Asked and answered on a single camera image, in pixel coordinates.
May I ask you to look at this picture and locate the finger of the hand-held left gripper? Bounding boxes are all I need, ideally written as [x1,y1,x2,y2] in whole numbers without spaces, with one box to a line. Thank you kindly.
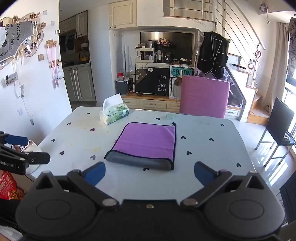
[0,131,28,145]
[0,145,51,166]

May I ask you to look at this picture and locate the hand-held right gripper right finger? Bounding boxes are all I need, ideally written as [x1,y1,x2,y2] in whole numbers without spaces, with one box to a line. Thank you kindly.
[183,161,266,207]

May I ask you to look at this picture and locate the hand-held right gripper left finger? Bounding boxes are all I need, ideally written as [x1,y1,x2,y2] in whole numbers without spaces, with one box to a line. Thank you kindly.
[35,161,121,208]

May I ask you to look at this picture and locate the purple towel with grey underside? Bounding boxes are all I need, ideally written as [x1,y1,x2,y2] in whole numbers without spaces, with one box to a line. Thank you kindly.
[105,122,177,171]

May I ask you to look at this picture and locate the white cup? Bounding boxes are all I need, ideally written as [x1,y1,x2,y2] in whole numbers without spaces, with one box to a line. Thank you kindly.
[23,140,43,166]

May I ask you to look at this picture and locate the red snack bag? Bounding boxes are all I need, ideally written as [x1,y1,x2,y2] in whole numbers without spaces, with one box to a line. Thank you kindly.
[0,170,25,201]

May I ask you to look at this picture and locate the green floral tissue box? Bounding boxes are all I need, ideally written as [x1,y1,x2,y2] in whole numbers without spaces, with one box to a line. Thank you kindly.
[99,93,130,126]

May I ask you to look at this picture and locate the pink fabric chair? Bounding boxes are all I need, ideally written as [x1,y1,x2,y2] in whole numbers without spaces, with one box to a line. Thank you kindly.
[179,75,230,119]

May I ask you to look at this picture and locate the pink hanging ribbon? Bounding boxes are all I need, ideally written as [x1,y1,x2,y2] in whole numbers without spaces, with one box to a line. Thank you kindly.
[46,42,62,88]

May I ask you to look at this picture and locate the grey kitchen base cabinet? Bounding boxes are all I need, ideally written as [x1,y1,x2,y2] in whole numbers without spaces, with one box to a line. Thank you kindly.
[63,66,96,102]

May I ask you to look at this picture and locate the grey waste bin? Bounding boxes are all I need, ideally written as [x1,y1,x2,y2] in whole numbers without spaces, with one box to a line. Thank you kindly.
[116,79,129,94]

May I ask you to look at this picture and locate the white staircase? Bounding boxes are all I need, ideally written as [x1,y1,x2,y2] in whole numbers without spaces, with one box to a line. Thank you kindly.
[225,53,263,123]

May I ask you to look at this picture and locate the black metal-framed chair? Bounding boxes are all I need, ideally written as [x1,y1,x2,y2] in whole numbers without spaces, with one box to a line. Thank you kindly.
[255,97,295,167]

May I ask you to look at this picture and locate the black chalkboard cabinet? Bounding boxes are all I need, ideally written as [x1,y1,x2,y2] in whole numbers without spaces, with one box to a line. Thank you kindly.
[135,67,171,96]

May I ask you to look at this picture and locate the teal lettered sign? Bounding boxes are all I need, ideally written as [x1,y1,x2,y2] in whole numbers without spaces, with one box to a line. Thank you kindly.
[171,67,193,77]

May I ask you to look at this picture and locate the black vest with white trim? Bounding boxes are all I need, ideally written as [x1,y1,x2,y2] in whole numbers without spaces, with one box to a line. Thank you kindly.
[196,32,229,79]

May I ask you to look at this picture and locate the white storage rack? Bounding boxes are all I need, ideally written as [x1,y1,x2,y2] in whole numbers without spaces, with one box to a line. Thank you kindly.
[135,47,155,63]

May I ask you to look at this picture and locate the beige curtain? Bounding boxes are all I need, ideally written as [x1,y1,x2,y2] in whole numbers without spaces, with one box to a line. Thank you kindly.
[264,22,289,114]

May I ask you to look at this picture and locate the metal stair railing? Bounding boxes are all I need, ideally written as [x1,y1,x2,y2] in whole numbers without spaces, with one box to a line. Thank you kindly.
[215,0,266,50]

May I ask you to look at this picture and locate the dark patterned hanging cloth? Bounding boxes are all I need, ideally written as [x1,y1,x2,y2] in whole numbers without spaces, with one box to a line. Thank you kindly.
[287,17,296,81]

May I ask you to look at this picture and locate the white charging cable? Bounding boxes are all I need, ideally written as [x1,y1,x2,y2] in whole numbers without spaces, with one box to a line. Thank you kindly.
[14,85,35,126]

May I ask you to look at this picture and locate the grey panda wall poster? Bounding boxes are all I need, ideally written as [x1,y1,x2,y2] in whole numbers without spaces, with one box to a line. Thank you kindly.
[0,21,35,63]

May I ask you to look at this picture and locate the grey kitchen wall cabinet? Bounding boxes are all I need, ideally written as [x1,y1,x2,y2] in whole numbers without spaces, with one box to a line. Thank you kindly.
[76,10,88,38]

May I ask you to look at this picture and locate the cream wall cabinet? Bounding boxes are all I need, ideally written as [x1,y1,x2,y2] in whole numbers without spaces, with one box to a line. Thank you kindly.
[109,1,137,29]

